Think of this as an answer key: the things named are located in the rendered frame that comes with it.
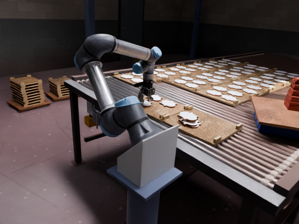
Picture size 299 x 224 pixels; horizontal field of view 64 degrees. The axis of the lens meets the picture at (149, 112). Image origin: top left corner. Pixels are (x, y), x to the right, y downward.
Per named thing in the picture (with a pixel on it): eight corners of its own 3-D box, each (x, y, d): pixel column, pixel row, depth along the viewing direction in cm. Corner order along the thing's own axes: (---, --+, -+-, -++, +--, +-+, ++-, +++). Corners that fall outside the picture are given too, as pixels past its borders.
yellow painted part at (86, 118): (89, 127, 212) (88, 102, 203) (84, 124, 218) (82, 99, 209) (97, 125, 217) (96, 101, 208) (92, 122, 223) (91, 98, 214)
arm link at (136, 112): (135, 119, 106) (122, 94, 109) (119, 132, 115) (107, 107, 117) (152, 114, 115) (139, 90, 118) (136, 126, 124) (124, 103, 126)
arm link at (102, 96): (119, 129, 114) (80, 37, 127) (103, 142, 123) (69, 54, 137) (137, 126, 123) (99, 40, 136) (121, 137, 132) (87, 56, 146)
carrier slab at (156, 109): (159, 121, 162) (159, 119, 161) (121, 103, 188) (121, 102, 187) (190, 109, 185) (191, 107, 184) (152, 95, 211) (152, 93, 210)
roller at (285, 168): (287, 178, 120) (290, 170, 118) (93, 82, 252) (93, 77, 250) (291, 174, 123) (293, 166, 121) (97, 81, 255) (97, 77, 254)
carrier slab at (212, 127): (214, 147, 135) (214, 144, 134) (160, 122, 161) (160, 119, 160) (242, 129, 158) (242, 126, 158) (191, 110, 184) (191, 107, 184)
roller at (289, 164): (291, 174, 123) (293, 166, 121) (97, 81, 256) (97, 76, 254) (294, 170, 126) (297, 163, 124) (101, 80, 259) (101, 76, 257)
